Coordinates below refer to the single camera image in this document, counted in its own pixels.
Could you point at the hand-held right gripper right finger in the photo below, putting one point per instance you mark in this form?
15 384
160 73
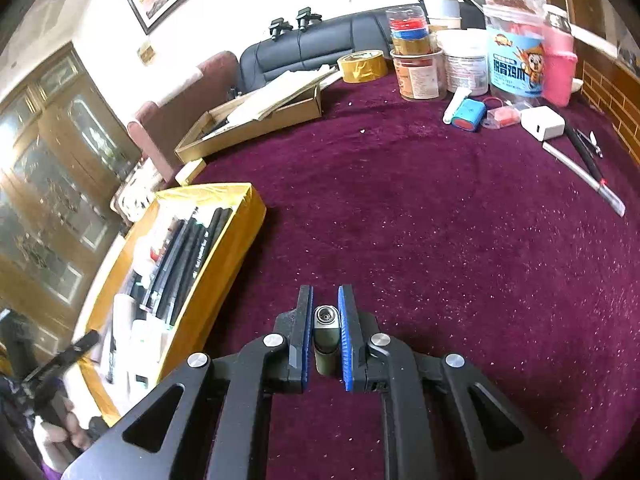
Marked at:
349 350

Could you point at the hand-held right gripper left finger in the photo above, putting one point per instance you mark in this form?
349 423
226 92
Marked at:
301 350

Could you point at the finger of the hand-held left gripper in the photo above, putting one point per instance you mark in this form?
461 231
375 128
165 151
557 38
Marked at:
62 365

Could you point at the olive green lighter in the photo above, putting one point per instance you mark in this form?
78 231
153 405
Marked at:
327 345

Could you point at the gold box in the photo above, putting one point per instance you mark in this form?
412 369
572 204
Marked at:
235 230

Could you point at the row of dark marker pens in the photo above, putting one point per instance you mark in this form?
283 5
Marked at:
185 260

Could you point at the person's left hand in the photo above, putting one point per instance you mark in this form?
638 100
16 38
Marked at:
72 425

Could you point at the wooden glass-door cabinet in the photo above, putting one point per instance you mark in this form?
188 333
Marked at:
55 185

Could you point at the small tan box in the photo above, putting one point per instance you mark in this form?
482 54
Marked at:
190 172

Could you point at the flat cardboard box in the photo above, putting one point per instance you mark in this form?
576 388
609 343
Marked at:
260 120

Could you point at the stack of papers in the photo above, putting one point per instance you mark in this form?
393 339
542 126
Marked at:
280 95

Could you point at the blue case red end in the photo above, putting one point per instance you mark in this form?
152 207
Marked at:
470 115

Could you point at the white tube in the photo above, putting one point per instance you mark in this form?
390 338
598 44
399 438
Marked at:
455 105

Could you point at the brown armchair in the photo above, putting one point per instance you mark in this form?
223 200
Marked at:
170 105

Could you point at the clear box red contents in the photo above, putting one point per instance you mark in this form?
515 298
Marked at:
502 117

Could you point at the clear jar orange label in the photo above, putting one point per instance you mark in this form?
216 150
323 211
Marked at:
420 77

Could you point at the gold tape roll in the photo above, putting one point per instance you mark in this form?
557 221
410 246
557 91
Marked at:
362 66

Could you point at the white pen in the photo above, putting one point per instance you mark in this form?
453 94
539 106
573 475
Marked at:
585 177

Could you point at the white charger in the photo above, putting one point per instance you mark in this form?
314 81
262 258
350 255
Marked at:
542 124

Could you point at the black sofa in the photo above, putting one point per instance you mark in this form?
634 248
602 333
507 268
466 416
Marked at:
310 45

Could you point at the black pen red band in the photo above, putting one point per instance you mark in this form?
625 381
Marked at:
582 152

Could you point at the white plastic tub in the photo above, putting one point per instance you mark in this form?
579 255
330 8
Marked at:
465 62

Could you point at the nail clipper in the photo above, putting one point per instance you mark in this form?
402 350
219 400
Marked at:
592 142

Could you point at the black clamp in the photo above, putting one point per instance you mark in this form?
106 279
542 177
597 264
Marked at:
280 27
307 17

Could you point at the clear container of tape rolls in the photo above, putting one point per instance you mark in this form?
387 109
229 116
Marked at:
410 30

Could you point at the large jar cartoon label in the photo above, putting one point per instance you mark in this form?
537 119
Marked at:
515 50

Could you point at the pink thermos knitted sleeve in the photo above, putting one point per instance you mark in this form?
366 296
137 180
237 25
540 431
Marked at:
560 65

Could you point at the brick-pattern wooden partition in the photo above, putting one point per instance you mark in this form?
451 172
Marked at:
610 95

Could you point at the white flat box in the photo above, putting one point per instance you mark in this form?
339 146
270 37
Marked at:
595 40

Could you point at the gold wall plaque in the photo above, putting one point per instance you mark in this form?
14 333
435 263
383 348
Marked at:
146 54

